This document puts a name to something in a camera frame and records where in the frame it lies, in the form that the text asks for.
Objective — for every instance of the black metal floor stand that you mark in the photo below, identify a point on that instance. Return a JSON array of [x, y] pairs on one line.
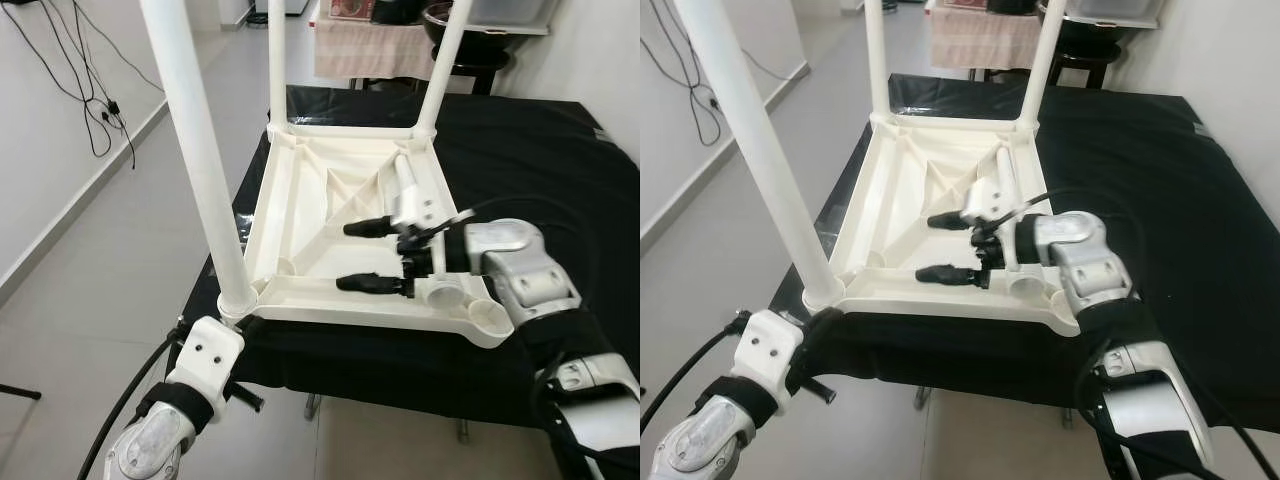
[[20, 391]]

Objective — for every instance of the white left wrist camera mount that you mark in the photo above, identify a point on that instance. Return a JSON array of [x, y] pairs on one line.
[[205, 355], [770, 350]]

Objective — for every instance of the black tablecloth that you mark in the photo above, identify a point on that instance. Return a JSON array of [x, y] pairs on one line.
[[1150, 160], [540, 150]]

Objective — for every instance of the beige table cover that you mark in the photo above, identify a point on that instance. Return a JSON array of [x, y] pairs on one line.
[[985, 40], [370, 50]]

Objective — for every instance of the white plastic children table top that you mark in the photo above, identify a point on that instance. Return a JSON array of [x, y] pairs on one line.
[[890, 210], [300, 210]]

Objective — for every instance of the red print carton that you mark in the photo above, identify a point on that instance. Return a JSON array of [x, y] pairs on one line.
[[352, 8]]

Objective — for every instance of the black stool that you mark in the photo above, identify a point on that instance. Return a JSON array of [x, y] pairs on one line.
[[475, 65], [1090, 60]]

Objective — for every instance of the crumpled clear plastic sheet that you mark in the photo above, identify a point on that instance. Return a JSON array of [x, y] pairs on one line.
[[241, 212], [832, 222]]

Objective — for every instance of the black bag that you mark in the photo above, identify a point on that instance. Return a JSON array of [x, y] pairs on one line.
[[395, 10]]

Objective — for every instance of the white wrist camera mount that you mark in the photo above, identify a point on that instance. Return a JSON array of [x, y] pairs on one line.
[[770, 350], [412, 207], [205, 355], [990, 200]]

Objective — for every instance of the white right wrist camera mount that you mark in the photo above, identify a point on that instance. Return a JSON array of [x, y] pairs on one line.
[[412, 207], [990, 200]]

